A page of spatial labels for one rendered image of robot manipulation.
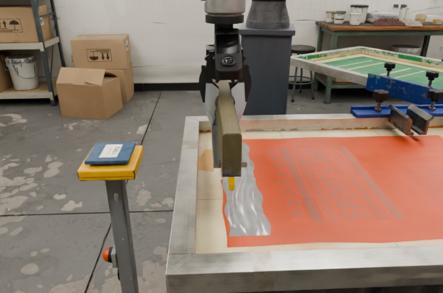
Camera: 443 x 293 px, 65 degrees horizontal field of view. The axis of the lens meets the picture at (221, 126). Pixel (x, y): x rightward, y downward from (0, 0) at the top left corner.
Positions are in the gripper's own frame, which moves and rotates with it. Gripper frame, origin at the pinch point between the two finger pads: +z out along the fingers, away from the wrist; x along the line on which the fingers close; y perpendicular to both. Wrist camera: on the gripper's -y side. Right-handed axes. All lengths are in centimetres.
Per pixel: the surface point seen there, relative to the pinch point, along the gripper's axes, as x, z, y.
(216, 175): 1.7, 13.6, 1.7
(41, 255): 93, 109, 84
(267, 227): -6.4, 13.4, -16.5
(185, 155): 8.5, 10.1, 4.7
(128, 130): 79, 110, 250
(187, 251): 6.8, 10.0, -25.3
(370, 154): -36.4, 13.7, 10.0
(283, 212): -10.1, 13.6, -12.1
